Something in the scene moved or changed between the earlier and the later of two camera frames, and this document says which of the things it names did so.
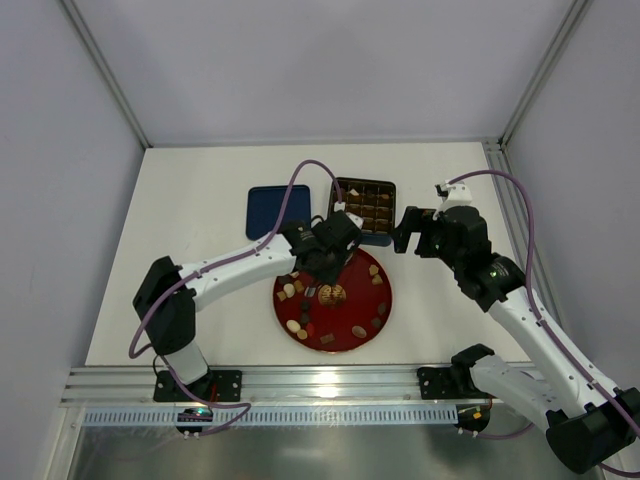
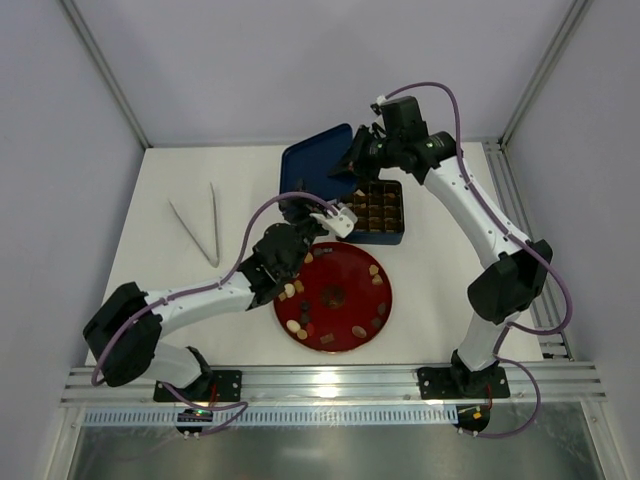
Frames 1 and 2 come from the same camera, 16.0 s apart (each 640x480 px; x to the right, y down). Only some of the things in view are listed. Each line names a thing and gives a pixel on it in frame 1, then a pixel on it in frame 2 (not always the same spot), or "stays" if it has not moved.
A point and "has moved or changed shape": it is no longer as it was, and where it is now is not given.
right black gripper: x=417 y=236 to x=361 y=150
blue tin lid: x=265 y=203 has moved or changed shape
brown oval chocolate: x=359 y=331 stays
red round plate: x=345 y=317 stays
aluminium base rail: x=263 y=387 stays
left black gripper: x=329 y=263 to x=304 y=216
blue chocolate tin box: x=372 y=201 stays
